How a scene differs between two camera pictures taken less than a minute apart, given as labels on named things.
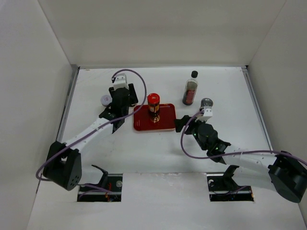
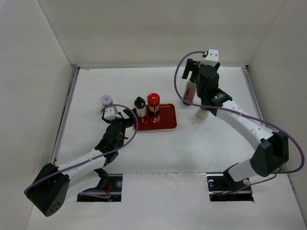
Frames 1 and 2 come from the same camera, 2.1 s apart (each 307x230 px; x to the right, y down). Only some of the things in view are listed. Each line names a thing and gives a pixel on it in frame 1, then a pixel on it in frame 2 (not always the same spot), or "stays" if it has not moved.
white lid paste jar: (106, 100) stays
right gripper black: (180, 123) to (192, 66)
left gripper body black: (132, 100) to (123, 123)
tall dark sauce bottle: (190, 89) stays
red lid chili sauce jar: (153, 100) stays
